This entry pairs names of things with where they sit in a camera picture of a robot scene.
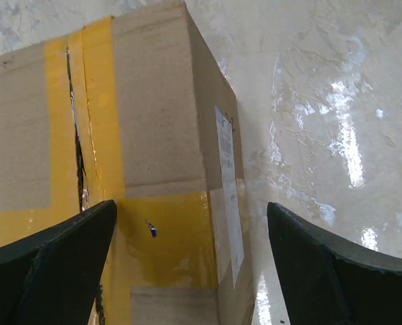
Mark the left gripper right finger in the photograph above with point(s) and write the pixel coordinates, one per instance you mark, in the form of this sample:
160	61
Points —
327	279

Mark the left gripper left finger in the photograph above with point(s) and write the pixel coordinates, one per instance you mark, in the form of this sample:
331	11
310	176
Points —
52	276

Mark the taped cardboard express box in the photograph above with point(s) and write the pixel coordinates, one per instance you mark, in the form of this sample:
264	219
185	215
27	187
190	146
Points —
133	109

